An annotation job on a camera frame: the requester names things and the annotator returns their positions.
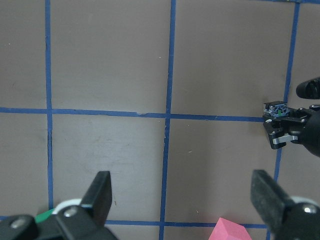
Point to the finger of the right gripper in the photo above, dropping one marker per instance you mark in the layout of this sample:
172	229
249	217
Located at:
279	139
295	119

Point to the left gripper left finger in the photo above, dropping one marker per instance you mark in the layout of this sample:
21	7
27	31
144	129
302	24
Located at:
82	221

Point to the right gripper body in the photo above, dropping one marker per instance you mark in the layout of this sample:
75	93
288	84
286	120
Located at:
310	134

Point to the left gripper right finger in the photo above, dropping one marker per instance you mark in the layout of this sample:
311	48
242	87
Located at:
286	217

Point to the green foam cube centre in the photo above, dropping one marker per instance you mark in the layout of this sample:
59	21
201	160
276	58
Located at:
43	216

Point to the pink foam cube centre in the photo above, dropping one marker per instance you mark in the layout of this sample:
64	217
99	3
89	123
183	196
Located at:
229	230

